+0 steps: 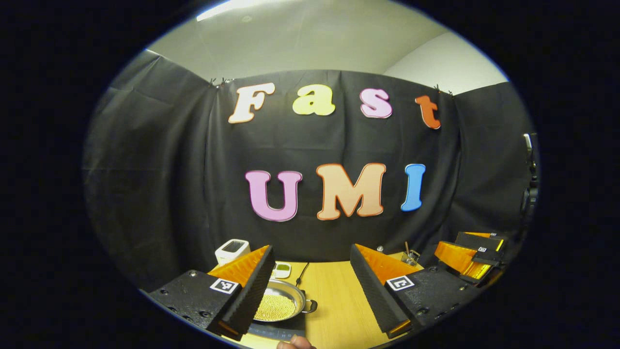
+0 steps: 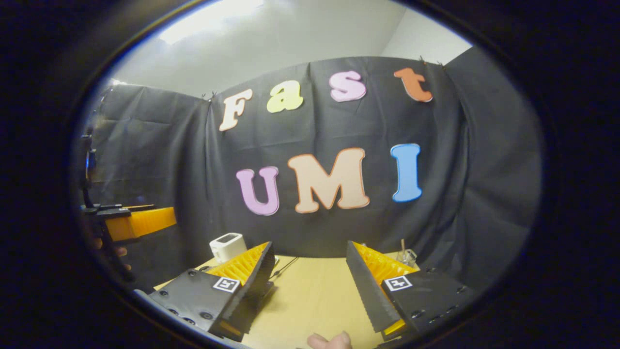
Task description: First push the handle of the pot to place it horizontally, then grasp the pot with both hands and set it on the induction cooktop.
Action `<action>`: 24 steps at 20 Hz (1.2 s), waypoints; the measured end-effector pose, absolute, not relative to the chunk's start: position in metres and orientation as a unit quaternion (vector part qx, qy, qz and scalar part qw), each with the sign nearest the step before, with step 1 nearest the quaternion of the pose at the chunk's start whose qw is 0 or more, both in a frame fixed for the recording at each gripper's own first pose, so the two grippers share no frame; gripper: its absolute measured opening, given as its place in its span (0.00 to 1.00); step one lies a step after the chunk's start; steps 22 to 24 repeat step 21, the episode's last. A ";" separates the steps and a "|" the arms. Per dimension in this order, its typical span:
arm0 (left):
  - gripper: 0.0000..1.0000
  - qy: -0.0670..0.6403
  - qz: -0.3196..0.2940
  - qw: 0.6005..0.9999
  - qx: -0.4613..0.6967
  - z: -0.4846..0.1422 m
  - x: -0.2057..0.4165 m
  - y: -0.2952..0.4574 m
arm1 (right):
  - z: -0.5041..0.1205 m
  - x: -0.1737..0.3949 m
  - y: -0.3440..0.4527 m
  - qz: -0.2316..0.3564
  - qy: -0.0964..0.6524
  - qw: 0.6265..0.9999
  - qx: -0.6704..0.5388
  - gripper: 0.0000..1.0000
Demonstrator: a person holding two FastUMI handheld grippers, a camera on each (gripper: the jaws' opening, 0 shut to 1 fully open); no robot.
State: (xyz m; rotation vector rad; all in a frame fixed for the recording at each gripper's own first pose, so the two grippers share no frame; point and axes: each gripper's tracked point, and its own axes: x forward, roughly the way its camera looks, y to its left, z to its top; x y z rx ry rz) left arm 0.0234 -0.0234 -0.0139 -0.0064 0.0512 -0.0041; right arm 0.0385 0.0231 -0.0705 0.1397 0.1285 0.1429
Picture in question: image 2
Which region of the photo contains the white toaster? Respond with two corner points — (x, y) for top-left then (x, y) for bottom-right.
(209, 233), (248, 264)

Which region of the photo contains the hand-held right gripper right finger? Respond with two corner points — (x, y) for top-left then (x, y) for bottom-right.
(345, 241), (478, 342)

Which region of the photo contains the black power cable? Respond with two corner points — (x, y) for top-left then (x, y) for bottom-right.
(270, 257), (299, 281)

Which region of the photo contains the wire mesh holder with stick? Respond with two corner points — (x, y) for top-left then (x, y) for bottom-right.
(396, 238), (418, 266)

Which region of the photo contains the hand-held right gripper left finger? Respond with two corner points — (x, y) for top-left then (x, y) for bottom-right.
(148, 241), (277, 342)

